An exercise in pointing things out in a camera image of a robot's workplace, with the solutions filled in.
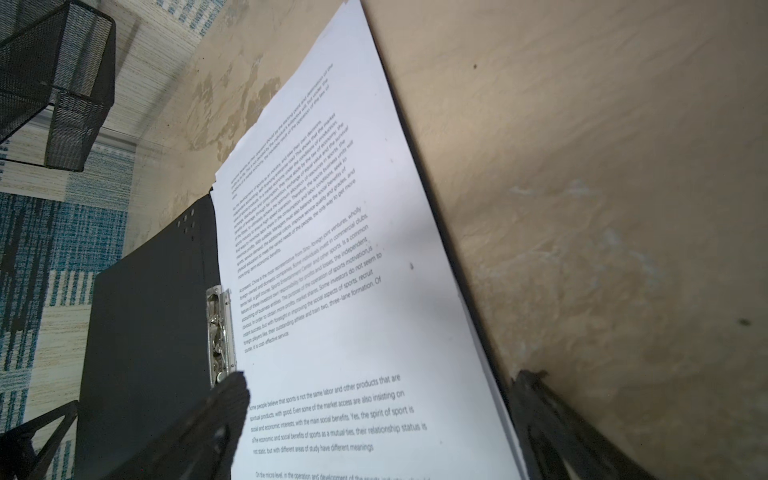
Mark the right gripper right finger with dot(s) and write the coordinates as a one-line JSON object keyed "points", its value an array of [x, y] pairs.
{"points": [[557, 442]]}

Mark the red folder black inside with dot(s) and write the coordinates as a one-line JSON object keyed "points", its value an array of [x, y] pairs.
{"points": [[149, 315]]}

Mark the black wire mesh shelf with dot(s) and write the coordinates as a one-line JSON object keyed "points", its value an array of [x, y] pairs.
{"points": [[58, 56]]}

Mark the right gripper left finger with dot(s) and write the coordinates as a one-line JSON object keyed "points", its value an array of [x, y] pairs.
{"points": [[170, 426]]}

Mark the white text paper sheet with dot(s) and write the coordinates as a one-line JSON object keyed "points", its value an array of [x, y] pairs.
{"points": [[360, 355]]}

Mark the metal folder clip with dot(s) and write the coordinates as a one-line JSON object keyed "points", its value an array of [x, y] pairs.
{"points": [[221, 345]]}

